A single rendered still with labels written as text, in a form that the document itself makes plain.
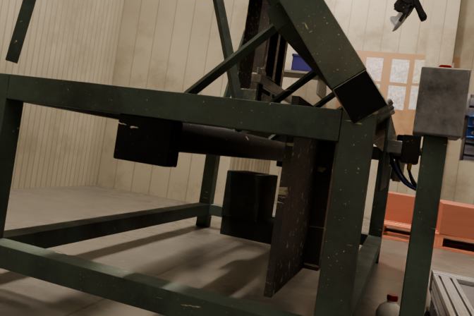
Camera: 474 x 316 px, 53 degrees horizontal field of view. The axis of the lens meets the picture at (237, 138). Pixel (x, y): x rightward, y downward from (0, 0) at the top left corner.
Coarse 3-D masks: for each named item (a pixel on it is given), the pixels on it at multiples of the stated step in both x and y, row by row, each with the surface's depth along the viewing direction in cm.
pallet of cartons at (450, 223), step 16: (400, 208) 486; (448, 208) 435; (464, 208) 431; (384, 224) 453; (400, 224) 465; (448, 224) 434; (464, 224) 430; (400, 240) 448; (448, 240) 493; (464, 240) 429
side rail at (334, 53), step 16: (288, 0) 141; (304, 0) 139; (320, 0) 137; (288, 16) 140; (304, 16) 139; (320, 16) 137; (304, 32) 138; (320, 32) 137; (336, 32) 135; (320, 48) 137; (336, 48) 135; (352, 48) 134; (320, 64) 136; (336, 64) 135; (352, 64) 133; (336, 80) 134
